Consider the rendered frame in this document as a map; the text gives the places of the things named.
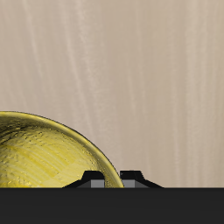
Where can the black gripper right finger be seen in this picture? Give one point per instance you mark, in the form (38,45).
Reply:
(131,176)

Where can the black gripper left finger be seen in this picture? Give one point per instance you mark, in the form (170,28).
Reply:
(92,177)

